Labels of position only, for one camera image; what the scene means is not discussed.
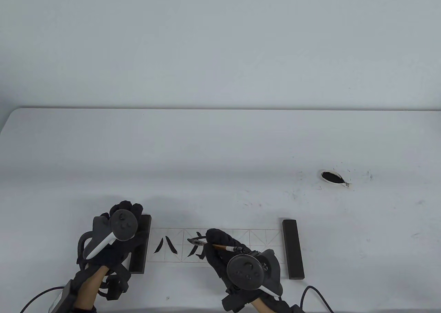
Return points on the person's right hand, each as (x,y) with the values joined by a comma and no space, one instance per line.
(215,258)

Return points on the person's left hand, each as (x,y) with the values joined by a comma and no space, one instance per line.
(124,254)

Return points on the bamboo Chinese brush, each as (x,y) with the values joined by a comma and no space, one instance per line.
(227,248)

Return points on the black paperweight bar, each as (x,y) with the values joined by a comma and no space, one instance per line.
(139,263)
(293,249)

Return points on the red grid calligraphy paper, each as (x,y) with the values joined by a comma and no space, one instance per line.
(262,237)

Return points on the person's left forearm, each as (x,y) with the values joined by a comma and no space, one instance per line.
(88,292)

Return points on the person's right forearm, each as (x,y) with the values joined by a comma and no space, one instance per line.
(262,308)

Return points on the black labelled box left wrist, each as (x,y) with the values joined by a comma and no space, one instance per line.
(63,299)

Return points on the small white ink dish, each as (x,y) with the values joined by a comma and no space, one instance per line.
(330,177)

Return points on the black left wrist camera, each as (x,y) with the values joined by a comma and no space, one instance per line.
(117,289)

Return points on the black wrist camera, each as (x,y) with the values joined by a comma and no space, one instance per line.
(234,302)
(117,289)

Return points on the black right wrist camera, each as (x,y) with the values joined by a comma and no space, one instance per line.
(234,302)

